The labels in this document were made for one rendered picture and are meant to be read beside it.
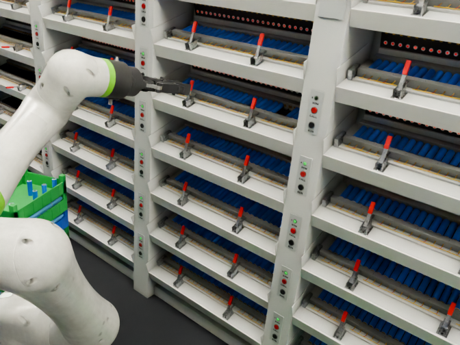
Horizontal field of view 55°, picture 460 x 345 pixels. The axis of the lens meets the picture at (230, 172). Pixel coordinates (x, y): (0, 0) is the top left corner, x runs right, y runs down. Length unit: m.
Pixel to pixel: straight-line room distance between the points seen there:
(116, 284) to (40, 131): 1.27
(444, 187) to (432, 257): 0.20
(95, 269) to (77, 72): 1.42
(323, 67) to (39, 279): 0.86
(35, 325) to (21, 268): 0.41
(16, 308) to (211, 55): 0.90
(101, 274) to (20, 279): 1.52
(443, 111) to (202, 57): 0.74
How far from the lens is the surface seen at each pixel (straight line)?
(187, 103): 1.57
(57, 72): 1.04
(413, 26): 1.16
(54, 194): 1.89
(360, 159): 1.27
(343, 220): 1.35
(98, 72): 1.07
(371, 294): 1.42
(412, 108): 1.17
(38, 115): 1.08
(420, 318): 1.40
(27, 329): 1.16
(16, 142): 1.00
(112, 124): 1.94
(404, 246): 1.31
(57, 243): 0.77
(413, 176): 1.23
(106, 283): 2.21
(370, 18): 1.19
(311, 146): 1.29
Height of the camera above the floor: 1.36
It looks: 24 degrees down
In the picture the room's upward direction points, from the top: 6 degrees clockwise
